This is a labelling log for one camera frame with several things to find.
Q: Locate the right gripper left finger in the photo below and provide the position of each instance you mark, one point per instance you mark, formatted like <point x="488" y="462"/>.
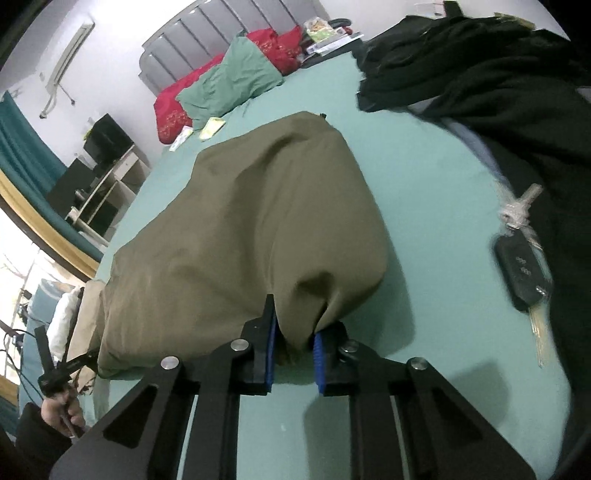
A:
<point x="180" y="421"/>

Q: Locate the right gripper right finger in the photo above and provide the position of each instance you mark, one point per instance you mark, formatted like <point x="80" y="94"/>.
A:
<point x="407" y="420"/>

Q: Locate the olive green hooded jacket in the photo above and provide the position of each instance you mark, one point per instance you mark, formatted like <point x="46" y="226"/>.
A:
<point x="282" y="211"/>

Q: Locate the left hand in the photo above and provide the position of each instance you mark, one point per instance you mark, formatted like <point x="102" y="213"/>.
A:
<point x="62" y="412"/>

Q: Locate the white cloth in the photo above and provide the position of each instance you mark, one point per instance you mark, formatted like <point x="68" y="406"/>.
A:
<point x="61" y="324"/>

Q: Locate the beige cloth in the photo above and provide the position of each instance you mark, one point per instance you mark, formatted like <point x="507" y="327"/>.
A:
<point x="85" y="337"/>

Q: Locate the teal bed sheet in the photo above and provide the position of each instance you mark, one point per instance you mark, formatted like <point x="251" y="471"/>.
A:
<point x="443" y="297"/>

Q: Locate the white computer desk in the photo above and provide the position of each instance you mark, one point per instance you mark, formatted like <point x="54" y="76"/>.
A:
<point x="99" y="215"/>

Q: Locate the black car key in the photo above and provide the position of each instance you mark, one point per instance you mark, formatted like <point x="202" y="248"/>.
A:
<point x="522" y="273"/>

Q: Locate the teal curtain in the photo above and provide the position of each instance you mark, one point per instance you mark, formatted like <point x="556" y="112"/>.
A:
<point x="34" y="170"/>

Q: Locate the black monitor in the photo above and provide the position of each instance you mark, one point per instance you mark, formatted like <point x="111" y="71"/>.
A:
<point x="106" y="141"/>

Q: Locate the white paper leaflet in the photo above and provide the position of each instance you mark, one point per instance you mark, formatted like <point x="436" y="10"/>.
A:
<point x="184" y="134"/>

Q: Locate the white air conditioner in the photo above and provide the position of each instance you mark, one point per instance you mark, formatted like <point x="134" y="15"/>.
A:
<point x="63" y="62"/>

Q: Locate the yellow-green packet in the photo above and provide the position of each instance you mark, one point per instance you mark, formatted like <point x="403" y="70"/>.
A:
<point x="211" y="127"/>

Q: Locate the black garment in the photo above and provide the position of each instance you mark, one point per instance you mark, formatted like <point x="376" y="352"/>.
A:
<point x="524" y="96"/>

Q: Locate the green pillow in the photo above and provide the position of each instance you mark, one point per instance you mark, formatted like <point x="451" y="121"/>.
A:
<point x="244" y="73"/>

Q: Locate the grey padded headboard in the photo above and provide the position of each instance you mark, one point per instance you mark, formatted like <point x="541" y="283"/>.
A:
<point x="205" y="29"/>

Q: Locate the stack of books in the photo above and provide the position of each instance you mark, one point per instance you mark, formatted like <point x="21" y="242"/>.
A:
<point x="322" y="37"/>

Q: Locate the red patterned pillow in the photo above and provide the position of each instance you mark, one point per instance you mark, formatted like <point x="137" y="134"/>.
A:
<point x="282" y="50"/>

